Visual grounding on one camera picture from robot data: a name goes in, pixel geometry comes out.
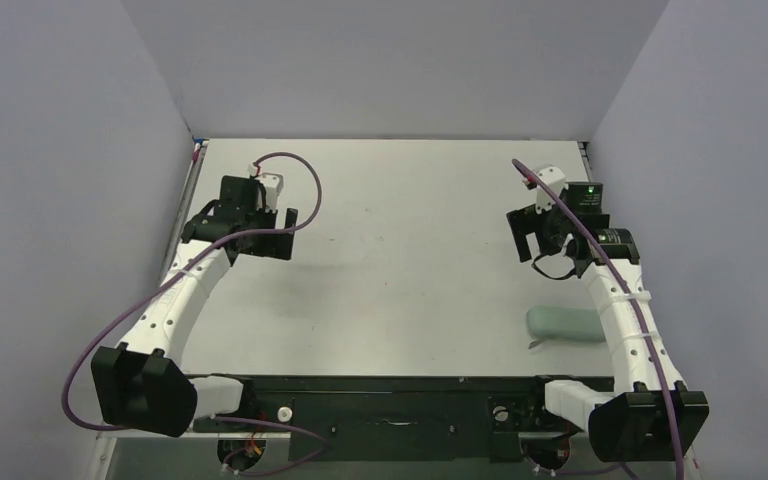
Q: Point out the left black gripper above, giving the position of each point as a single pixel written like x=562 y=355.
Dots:
x=273 y=242

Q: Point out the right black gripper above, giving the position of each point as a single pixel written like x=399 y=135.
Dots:
x=529 y=225

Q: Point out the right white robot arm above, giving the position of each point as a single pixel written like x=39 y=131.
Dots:
x=651 y=414

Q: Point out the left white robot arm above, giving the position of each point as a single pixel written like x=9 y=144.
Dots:
x=139 y=382

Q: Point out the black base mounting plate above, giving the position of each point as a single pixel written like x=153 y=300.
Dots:
x=400 y=418

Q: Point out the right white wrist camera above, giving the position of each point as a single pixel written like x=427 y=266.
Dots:
x=552 y=177

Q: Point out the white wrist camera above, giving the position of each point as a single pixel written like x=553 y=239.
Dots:
x=552 y=177
x=270 y=185

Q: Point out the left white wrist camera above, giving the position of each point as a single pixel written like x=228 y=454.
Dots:
x=270 y=185

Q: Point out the aluminium rail frame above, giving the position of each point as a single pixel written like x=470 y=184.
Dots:
x=692 y=469

